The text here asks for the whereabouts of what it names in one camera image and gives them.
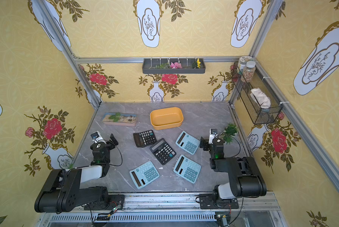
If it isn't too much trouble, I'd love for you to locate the light blue calculator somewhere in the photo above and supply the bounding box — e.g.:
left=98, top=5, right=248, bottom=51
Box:
left=129, top=161, right=160, bottom=189
left=176, top=131, right=200, bottom=155
left=173, top=155, right=202, bottom=184

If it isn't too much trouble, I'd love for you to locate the small black calculator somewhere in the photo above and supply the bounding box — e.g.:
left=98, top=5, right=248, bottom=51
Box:
left=133, top=130, right=157, bottom=148

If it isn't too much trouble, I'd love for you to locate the large black calculator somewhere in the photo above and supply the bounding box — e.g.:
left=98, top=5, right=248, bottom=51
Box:
left=150, top=139, right=177, bottom=166

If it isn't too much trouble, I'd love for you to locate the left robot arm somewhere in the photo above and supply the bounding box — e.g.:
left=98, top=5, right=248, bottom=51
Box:
left=34, top=131, right=124, bottom=213

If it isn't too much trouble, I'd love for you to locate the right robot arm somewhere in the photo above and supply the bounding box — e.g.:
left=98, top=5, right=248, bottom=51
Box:
left=199, top=138, right=267, bottom=203

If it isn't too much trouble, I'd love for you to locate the yellow storage box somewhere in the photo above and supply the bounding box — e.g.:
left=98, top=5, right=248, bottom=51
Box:
left=150, top=107, right=184, bottom=130

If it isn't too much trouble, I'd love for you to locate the pink tray with plants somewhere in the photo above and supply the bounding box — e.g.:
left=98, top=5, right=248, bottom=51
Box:
left=102, top=112, right=137, bottom=126

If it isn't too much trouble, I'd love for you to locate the small potted green plant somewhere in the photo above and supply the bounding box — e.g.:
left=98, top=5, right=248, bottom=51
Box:
left=219, top=124, right=238, bottom=144

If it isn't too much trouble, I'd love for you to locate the small circuit board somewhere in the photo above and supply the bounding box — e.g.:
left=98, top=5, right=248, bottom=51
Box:
left=95, top=214, right=110, bottom=221

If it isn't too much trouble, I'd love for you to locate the white crumpled cloth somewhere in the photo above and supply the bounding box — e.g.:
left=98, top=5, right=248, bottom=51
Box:
left=250, top=88, right=271, bottom=109

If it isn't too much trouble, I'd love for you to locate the glass jar with nuts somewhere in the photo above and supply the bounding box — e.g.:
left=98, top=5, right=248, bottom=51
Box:
left=241, top=61, right=256, bottom=82

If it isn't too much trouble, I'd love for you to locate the yellow artificial flower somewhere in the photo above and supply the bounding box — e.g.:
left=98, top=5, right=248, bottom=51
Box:
left=196, top=58, right=201, bottom=69

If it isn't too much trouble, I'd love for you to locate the glass jar patterned lid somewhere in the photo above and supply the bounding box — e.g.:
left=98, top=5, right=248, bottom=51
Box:
left=237, top=56, right=254, bottom=74

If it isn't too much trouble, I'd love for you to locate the pink artificial flower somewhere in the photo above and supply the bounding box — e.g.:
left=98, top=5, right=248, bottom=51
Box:
left=170, top=62, right=183, bottom=69

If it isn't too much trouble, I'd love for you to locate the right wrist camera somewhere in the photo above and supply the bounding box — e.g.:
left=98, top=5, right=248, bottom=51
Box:
left=209, top=129, right=218, bottom=144

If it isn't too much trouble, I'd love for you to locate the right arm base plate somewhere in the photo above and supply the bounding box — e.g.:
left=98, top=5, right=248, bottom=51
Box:
left=195, top=194, right=239, bottom=210

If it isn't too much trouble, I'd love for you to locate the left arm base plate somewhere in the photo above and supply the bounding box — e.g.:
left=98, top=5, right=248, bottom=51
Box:
left=84, top=194, right=125, bottom=211

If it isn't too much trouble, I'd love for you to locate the black wire wall basket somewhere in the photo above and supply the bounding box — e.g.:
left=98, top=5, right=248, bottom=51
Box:
left=232, top=62, right=283, bottom=124

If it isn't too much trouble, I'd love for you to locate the grey wall shelf tray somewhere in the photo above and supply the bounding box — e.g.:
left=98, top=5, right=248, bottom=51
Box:
left=142, top=57, right=206, bottom=74

